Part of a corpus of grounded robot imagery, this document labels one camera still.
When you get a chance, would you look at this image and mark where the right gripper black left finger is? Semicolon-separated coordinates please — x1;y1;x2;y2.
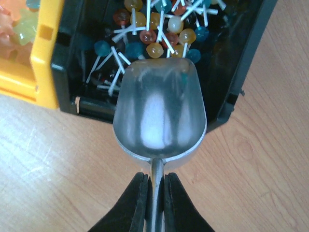
90;172;148;232

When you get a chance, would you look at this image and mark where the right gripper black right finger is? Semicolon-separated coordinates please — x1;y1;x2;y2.
164;173;214;232

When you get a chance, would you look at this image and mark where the silver metal scoop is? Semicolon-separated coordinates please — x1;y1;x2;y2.
113;58;207;232

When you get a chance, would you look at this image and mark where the black candy bin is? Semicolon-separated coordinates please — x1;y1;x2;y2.
51;0;276;131

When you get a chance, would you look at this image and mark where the yellow candy bin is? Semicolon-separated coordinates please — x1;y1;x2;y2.
0;0;64;109

